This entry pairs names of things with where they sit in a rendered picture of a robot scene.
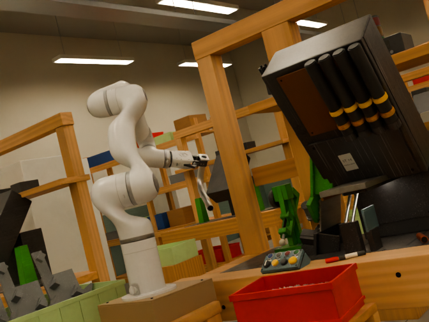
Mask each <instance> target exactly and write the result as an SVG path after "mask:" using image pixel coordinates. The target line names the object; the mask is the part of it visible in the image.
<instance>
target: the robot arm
mask: <svg viewBox="0 0 429 322"><path fill-rule="evenodd" d="M146 107H147V95H146V92H145V91H144V89H143V88H142V87H140V86H139V85H136V84H130V83H128V82H126V81H123V80H121V81H118V82H116V83H114V84H112V85H109V86H107V87H104V88H101V89H99V90H97V91H95V92H94V93H93V94H92V95H91V96H90V97H89V98H88V100H87V109H88V111H89V113H90V114H91V115H92V116H94V117H96V118H106V117H109V116H115V115H118V116H117V118H116V119H115V120H114V121H113V122H112V123H111V124H110V126H109V129H108V132H107V135H108V144H109V151H110V154H111V155H112V157H113V159H114V160H115V161H116V162H118V163H120V164H121V165H124V166H126V167H129V168H130V169H131V170H130V171H127V172H122V173H119V174H114V175H111V176H106V177H104V178H100V179H99V180H97V181H96V182H95V183H94V184H93V186H92V188H91V193H90V194H91V200H92V202H93V204H94V206H95V207H96V208H97V209H98V210H99V211H100V212H102V213H103V214H104V215H105V216H106V217H107V218H108V219H110V220H111V221H112V223H113V224H114V225H115V227H116V229H117V233H118V236H119V241H120V244H121V250H122V253H123V259H124V264H125V268H126V273H127V277H128V282H129V286H130V288H129V292H130V294H127V295H125V296H123V297H122V298H121V300H122V302H130V301H135V300H141V299H145V298H150V297H153V296H157V295H161V294H164V293H167V292H169V291H172V290H173V289H175V288H177V286H176V284H165V279H164V276H163V270H162V265H161V262H160V257H159V253H158V247H157V244H156V239H155V235H154V230H153V225H152V223H151V221H150V220H149V219H148V218H144V217H138V216H133V215H129V214H127V212H125V211H124V208H127V207H130V206H135V205H138V204H143V203H147V202H149V201H152V200H153V199H154V198H155V197H156V196H157V195H158V192H159V184H158V180H157V179H156V176H155V175H154V173H153V172H152V170H150V167H154V168H164V169H168V168H169V167H175V168H179V169H191V168H193V169H195V168H196V167H206V166H207V161H201V160H200V158H199V156H197V155H192V154H191V153H190V152H189V151H169V150H165V149H156V144H155V141H154V138H153V135H152V132H151V129H150V128H149V127H148V125H147V121H146V118H145V115H144V112H145V110H146ZM136 142H137V144H138V146H139V148H137V144H136ZM194 162H195V163H194ZM191 163H192V164H191ZM193 163H194V164H193Z"/></svg>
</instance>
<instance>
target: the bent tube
mask: <svg viewBox="0 0 429 322"><path fill-rule="evenodd" d="M199 158H200V160H201V161H209V158H208V156H207V155H205V154H199ZM204 171H205V167H199V169H198V173H197V188H198V191H199V194H200V196H201V198H202V200H203V202H204V204H205V206H206V208H207V210H208V211H213V209H214V207H213V205H212V203H211V201H210V199H209V198H208V196H207V194H206V192H205V190H204Z"/></svg>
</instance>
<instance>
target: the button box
mask: <svg viewBox="0 0 429 322"><path fill-rule="evenodd" d="M296 250H299V252H298V253H297V254H294V251H295V250H288V251H290V254H289V255H287V256H286V255H285V253H286V251H285V252H281V253H282V254H281V255H280V256H279V257H277V256H276V255H277V253H278V252H277V253H271V254H273V256H272V257H270V258H268V255H269V254H267V255H266V258H265V260H264V261H266V260H267V261H269V262H270V265H269V266H268V267H264V266H263V265H262V268H261V271H260V272H261V273H262V274H267V273H276V272H286V271H291V270H300V269H302V268H303V267H305V266H307V265H308V264H310V261H311V260H310V258H309V257H308V255H307V254H306V252H305V251H304V250H303V249H296ZM292 256H295V257H296V258H297V261H296V262H295V263H294V264H290V263H289V259H290V257H292ZM283 258H285V259H287V263H286V264H281V263H280V261H281V260H282V259H283ZM275 259H277V260H278V264H277V265H276V266H273V265H272V261H273V260H275Z"/></svg>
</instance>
